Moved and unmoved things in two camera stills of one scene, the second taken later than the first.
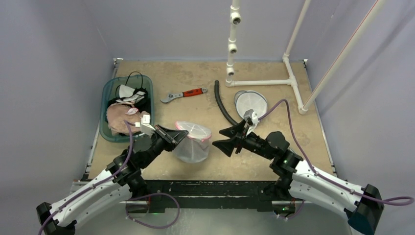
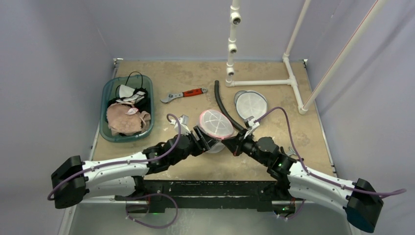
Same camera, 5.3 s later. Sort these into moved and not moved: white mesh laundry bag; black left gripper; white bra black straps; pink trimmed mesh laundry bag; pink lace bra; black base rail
Moved: pink trimmed mesh laundry bag; black left gripper
Not moved: white mesh laundry bag; black base rail; white bra black straps; pink lace bra
